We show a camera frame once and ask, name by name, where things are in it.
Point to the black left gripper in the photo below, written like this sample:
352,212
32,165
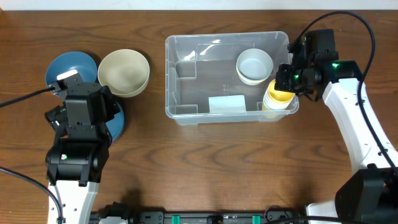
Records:
55,116

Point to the white bowl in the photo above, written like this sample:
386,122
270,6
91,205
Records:
251,82

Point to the clear plastic storage bin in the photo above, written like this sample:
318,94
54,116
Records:
201,80

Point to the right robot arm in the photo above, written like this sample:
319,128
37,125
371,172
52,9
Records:
370,195

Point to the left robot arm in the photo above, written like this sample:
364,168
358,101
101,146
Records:
80,148

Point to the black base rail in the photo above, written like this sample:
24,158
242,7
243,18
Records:
121,213

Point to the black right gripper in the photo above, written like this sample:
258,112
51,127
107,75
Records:
285,80

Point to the white cup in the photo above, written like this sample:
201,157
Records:
271,104

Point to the yellow cup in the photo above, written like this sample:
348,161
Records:
278,96
271,114

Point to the dark blue plate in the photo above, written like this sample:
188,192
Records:
83,63
116,125

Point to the grey bowl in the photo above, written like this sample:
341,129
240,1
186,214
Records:
252,56

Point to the beige bowl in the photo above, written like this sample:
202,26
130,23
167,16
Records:
126,72

